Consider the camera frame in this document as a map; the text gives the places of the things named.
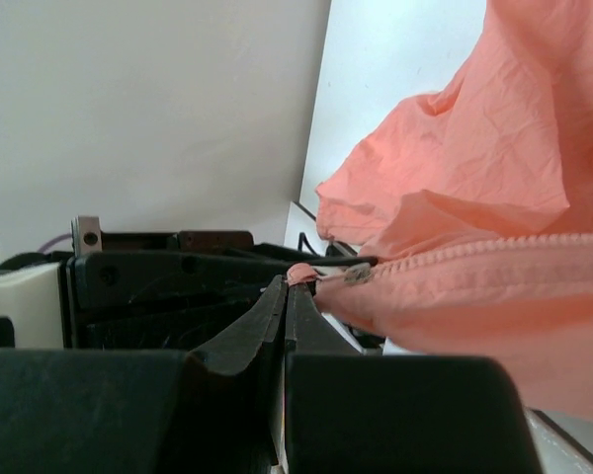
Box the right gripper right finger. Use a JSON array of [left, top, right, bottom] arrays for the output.
[[285, 284, 542, 473]]

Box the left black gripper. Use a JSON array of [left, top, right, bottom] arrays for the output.
[[63, 230, 377, 350]]

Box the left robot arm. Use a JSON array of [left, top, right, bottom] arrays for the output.
[[0, 230, 376, 356]]

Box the pink jacket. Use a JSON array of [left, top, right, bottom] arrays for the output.
[[288, 1, 593, 422]]

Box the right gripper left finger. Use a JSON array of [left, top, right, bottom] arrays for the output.
[[0, 277, 285, 473]]

